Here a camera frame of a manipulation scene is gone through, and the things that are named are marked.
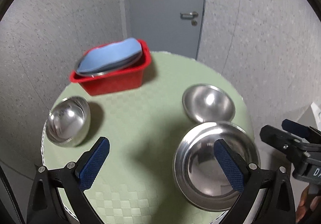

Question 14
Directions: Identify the steel plate in bin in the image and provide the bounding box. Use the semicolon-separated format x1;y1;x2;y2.
74;51;143;78

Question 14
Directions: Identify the large steel plate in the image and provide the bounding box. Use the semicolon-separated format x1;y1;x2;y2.
173;122;261;212

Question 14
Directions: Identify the grey door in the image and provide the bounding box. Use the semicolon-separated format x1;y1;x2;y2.
129;0;205;59

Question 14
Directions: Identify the blue plate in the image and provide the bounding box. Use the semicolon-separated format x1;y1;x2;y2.
78;38;143;72

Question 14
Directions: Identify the metal door handle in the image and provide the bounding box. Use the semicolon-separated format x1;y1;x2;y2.
180;11;199;20

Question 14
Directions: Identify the red plastic bin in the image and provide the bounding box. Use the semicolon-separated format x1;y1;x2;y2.
70;39;152;96

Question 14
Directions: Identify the steel bowl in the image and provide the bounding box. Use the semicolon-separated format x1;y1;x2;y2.
182;84;236;123
45;96;91;147

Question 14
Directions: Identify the white cabinet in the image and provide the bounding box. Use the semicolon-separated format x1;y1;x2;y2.
298;102;321;130

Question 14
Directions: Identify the person's right hand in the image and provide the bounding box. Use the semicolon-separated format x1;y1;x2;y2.
296;185;320;223

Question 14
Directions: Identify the green checkered tablecloth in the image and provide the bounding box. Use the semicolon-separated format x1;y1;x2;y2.
41;52;254;223

